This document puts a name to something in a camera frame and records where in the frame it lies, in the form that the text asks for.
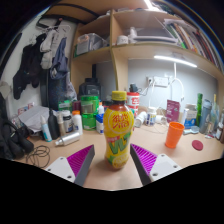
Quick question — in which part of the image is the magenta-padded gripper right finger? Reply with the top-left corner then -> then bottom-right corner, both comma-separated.
129,143 -> 183,186

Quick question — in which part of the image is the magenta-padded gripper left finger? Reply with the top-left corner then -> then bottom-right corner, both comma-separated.
44,144 -> 96,187

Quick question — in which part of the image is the yellow lemon tea bottle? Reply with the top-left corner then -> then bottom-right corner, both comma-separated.
102,90 -> 136,170

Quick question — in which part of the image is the silver spray can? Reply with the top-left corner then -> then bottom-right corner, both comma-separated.
54,130 -> 82,148

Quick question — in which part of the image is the orange plastic cup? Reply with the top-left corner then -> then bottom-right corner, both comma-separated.
164,121 -> 186,150

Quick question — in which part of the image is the white bottle with blue cap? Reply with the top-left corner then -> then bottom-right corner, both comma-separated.
95,113 -> 105,135

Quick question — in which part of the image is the small white plastic bottle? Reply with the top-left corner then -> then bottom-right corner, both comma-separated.
134,110 -> 148,128

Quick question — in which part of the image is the flat round red coaster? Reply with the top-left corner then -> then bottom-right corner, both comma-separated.
191,139 -> 204,152

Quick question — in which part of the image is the magenta pouch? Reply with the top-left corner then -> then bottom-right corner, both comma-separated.
165,99 -> 182,124

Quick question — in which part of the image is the green plastic jar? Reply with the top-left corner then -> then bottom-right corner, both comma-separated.
80,95 -> 100,131

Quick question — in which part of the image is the red and white canister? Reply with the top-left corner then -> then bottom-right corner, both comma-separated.
125,83 -> 141,118

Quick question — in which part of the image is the blue and white box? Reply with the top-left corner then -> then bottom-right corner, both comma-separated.
181,103 -> 198,130

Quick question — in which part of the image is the white paper pile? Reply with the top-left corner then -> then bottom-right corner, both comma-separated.
18,105 -> 51,133

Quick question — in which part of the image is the black bag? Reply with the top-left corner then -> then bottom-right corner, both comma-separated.
0,93 -> 36,161

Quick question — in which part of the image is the black boxy appliance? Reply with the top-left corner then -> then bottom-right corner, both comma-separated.
78,78 -> 102,101

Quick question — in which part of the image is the grey shaker bottle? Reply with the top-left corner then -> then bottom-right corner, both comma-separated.
199,98 -> 213,135

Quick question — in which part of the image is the tall green bottle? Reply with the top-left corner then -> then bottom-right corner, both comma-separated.
195,92 -> 204,127

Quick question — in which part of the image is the grey-blue hanging garment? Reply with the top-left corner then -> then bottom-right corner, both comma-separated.
49,36 -> 71,111

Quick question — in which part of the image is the white led light bar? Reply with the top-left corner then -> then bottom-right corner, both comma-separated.
153,54 -> 198,69

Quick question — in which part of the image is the black hanging garment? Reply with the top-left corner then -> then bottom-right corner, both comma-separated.
12,33 -> 48,101

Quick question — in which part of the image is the white tube light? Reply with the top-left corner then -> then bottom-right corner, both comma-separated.
143,0 -> 155,10

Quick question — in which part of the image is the black coiled cable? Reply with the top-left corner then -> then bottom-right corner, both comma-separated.
24,144 -> 52,168

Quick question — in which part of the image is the white charging cable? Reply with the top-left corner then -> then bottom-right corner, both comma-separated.
141,61 -> 186,111

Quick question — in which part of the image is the white wall power outlet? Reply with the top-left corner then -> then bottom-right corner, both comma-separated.
146,75 -> 170,88

